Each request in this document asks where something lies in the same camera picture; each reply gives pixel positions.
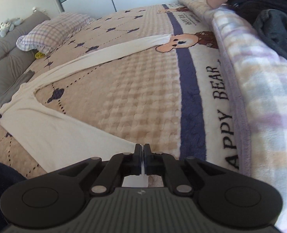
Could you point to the purple plaid fleece blanket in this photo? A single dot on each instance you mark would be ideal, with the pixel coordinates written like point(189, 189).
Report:
point(262, 89)

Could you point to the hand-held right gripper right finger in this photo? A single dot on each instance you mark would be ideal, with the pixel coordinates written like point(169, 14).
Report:
point(147, 160)

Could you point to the dark grey garment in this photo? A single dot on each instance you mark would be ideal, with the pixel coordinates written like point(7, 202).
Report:
point(277, 34)

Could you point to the person's leg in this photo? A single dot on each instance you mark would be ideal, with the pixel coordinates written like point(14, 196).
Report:
point(0, 187)

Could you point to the black garment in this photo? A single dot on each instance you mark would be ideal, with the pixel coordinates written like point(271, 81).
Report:
point(255, 3)

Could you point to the grey padded headboard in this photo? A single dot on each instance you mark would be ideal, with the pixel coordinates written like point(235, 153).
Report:
point(10, 60)

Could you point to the beige printed bed blanket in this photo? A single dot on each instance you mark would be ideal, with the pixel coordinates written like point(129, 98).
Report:
point(133, 102)

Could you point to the plaid frilled pillow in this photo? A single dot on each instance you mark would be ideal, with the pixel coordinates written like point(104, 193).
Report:
point(56, 31)

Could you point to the blue plush toy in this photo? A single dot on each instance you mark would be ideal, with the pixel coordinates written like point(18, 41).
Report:
point(5, 26)

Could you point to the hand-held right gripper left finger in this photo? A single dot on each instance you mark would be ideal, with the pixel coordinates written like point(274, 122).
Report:
point(139, 160)

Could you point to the yellow cloth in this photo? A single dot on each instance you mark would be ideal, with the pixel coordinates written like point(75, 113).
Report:
point(39, 55)

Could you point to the white pants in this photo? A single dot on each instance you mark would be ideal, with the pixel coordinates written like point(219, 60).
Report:
point(61, 131)

